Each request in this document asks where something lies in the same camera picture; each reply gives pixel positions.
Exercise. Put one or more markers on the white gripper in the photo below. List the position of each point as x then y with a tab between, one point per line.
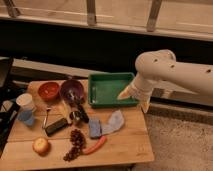
140	89

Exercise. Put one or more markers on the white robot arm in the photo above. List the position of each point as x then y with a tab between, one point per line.
155	66

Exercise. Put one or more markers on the white plastic cup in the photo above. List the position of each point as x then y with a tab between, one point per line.
25	101

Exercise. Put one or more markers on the blue plastic cup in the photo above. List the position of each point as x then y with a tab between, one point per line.
27	117

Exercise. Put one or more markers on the light blue cloth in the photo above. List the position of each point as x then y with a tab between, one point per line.
115	122

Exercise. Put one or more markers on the green plastic tray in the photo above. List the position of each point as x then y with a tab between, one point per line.
103	90

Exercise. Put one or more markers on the blue sponge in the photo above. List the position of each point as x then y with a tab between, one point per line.
94	128

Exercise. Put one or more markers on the purple bowl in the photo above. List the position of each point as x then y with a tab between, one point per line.
71	90

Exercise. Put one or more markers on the bunch of dark grapes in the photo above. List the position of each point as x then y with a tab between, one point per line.
78	142

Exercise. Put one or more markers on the wooden table board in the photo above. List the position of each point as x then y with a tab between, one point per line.
131	144

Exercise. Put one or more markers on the black rectangular block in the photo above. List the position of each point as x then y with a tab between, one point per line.
56	126

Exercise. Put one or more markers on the red bowl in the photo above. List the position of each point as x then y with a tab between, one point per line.
48	91

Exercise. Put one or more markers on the apple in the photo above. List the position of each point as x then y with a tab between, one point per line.
41	145

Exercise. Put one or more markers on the black equipment at left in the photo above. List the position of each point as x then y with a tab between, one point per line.
9	91

